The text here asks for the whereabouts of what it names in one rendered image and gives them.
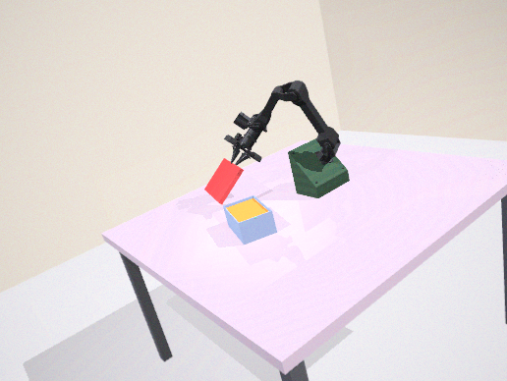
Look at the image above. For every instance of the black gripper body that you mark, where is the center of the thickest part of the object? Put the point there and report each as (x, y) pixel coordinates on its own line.
(247, 142)

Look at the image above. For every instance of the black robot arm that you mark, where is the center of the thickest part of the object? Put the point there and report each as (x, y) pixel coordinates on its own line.
(298, 94)

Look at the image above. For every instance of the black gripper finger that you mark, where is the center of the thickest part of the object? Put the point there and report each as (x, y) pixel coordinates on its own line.
(235, 153)
(242, 158)

